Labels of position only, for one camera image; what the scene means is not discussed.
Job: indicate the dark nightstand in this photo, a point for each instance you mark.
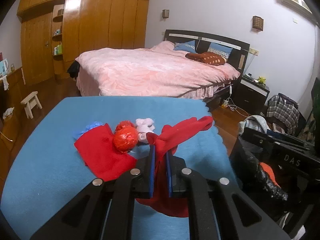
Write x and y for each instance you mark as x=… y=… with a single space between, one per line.
x=250 y=96

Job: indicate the grey sock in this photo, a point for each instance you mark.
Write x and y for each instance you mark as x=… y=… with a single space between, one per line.
x=255 y=122

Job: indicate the dark patterned curtain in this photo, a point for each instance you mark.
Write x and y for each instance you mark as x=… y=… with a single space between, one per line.
x=310 y=132

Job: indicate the large orange foam net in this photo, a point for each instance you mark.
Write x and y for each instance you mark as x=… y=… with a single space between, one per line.
x=266 y=175

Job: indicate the yellow plush toy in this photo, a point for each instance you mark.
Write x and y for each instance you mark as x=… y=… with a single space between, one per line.
x=261 y=81

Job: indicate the small white stool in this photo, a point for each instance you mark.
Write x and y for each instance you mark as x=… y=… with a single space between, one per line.
x=29 y=102

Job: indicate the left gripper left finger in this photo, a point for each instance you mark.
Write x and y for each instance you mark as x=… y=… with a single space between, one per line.
x=103 y=209

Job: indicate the blue pillow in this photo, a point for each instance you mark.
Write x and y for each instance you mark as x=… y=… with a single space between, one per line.
x=221 y=50
x=186 y=46

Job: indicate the red sock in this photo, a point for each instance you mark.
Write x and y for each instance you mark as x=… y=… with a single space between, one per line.
x=167 y=142

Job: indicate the red cloth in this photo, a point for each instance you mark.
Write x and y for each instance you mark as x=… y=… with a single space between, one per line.
x=99 y=154

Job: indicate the wooden wardrobe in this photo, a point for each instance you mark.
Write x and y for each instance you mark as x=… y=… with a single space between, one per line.
x=55 y=32

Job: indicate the wooden side desk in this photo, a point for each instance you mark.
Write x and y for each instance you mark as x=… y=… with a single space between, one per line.
x=12 y=113

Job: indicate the left wall lamp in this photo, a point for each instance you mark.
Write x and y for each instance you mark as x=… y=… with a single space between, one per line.
x=165 y=13

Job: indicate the black lined trash bin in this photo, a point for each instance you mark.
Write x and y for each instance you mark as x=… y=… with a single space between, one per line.
x=267 y=182

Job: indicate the right wall lamp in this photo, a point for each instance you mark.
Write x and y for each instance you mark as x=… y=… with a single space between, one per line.
x=257 y=23

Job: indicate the left blue pillow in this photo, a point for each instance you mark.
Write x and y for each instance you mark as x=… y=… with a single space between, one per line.
x=186 y=46

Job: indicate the plaid bag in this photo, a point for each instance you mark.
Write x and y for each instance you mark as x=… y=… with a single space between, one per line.
x=280 y=108

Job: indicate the wall lamp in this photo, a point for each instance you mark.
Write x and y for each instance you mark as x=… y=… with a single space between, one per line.
x=165 y=13
x=257 y=23

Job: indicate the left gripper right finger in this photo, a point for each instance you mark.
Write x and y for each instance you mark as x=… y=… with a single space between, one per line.
x=218 y=209

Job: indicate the pink covered bed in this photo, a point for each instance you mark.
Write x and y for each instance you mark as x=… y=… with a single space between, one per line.
x=159 y=71

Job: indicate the brown dotted cushion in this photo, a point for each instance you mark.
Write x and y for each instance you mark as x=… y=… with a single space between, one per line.
x=209 y=58

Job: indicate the blue plastic bag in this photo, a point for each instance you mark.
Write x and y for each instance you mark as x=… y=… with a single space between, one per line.
x=78 y=134

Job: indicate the blue table cloth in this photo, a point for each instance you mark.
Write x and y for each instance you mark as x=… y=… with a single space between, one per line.
x=48 y=171

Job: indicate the right blue pillow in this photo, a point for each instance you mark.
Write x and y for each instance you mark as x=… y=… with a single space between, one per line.
x=221 y=50

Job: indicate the blue electric kettle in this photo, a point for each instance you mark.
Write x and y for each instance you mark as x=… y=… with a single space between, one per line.
x=4 y=67

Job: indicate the pink sock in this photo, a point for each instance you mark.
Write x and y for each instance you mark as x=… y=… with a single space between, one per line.
x=144 y=126

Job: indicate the wall air conditioner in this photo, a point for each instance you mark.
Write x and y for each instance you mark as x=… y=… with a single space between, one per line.
x=298 y=5

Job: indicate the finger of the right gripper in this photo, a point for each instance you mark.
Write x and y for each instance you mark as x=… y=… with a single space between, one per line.
x=255 y=137

